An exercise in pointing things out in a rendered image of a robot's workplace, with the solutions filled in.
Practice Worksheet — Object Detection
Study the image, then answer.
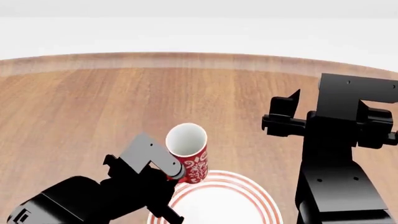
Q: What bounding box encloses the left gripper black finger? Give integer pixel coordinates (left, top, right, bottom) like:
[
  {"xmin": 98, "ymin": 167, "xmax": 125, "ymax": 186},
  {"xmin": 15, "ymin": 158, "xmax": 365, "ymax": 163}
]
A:
[
  {"xmin": 147, "ymin": 202, "xmax": 185, "ymax": 224},
  {"xmin": 103, "ymin": 154, "xmax": 126, "ymax": 178}
]

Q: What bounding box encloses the red patterned mug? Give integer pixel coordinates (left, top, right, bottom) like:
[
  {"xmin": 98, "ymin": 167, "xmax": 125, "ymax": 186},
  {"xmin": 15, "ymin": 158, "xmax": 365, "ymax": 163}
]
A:
[{"xmin": 165, "ymin": 122, "xmax": 209, "ymax": 185}]

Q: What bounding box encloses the white plate with red rings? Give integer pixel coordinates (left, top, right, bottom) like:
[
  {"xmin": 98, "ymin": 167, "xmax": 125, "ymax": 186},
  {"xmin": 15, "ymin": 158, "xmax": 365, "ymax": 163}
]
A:
[{"xmin": 146, "ymin": 169, "xmax": 284, "ymax": 224}]

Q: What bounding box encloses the grey left gripper camera bracket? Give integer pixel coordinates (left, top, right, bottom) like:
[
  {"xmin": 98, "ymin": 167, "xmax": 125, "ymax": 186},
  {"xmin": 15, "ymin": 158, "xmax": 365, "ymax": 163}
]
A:
[{"xmin": 119, "ymin": 131, "xmax": 187, "ymax": 180}]

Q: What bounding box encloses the black right gripper camera bracket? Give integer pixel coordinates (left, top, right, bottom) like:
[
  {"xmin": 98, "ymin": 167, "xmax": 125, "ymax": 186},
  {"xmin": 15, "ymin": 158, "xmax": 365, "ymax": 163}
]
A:
[{"xmin": 317, "ymin": 73, "xmax": 398, "ymax": 116}]

